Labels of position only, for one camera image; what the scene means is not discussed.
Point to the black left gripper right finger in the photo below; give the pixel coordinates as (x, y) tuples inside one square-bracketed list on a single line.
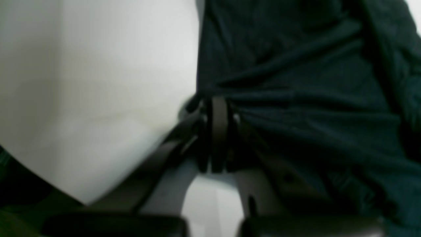
[(278, 201)]

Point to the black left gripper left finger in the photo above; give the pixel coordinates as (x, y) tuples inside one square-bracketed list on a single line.
[(149, 201)]

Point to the black long-sleeve t-shirt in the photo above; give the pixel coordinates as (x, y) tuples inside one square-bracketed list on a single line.
[(333, 86)]

